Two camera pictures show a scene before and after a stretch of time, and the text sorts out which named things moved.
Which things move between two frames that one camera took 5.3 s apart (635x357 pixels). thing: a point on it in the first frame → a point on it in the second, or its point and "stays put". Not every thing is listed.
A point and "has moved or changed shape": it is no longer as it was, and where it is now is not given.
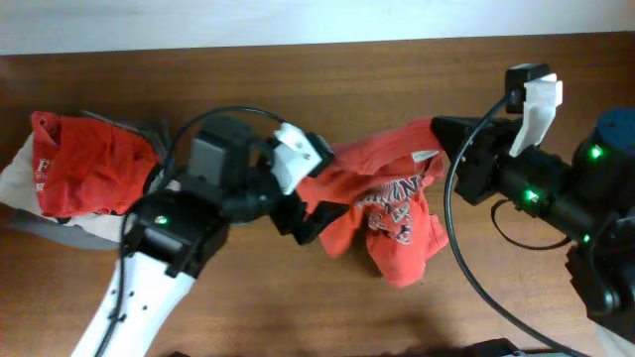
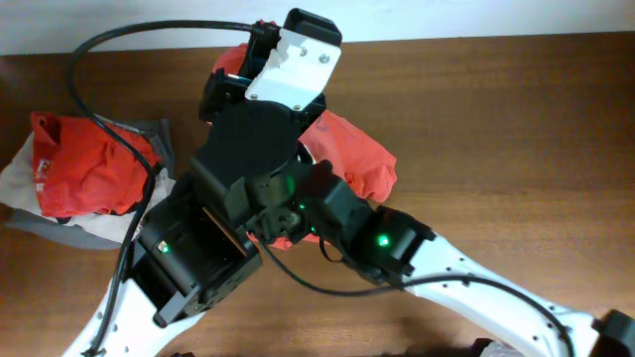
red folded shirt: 83,166 stays put
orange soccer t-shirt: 378,189 has moved or changed shape
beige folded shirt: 19,189 stays put
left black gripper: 290,218 → 213,94
